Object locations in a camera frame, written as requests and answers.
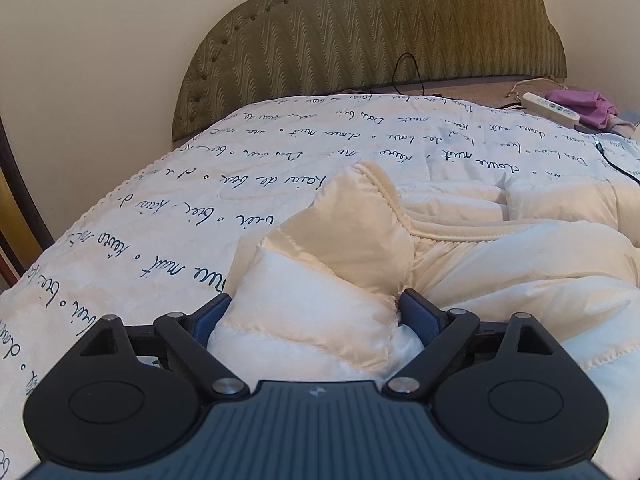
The white power strip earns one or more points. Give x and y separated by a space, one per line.
550 108

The white hooded puffer jacket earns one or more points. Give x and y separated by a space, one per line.
500 285

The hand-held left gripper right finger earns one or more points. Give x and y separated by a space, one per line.
420 313

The purple cloth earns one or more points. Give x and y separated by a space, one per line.
582 105

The green padded headboard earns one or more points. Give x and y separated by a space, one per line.
375 20

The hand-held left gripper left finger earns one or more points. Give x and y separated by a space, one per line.
212 311

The dark wooden furniture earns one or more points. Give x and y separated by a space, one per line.
20 200

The white script-printed quilt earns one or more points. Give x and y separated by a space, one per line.
150 210

